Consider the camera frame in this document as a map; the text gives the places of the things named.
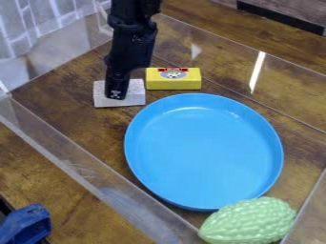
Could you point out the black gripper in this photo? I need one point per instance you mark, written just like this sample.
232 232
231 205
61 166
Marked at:
133 38

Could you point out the white speckled foam block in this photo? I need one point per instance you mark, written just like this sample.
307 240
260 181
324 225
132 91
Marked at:
135 96

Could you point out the blue round tray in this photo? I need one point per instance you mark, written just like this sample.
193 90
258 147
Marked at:
203 151

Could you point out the yellow rectangular box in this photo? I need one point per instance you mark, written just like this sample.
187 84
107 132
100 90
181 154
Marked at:
172 79

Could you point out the white patterned cloth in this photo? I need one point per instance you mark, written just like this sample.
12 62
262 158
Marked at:
29 19

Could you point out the green bumpy gourd toy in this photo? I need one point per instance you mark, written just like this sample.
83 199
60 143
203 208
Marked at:
256 221

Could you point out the clear acrylic enclosure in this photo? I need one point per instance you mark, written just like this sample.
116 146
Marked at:
61 152

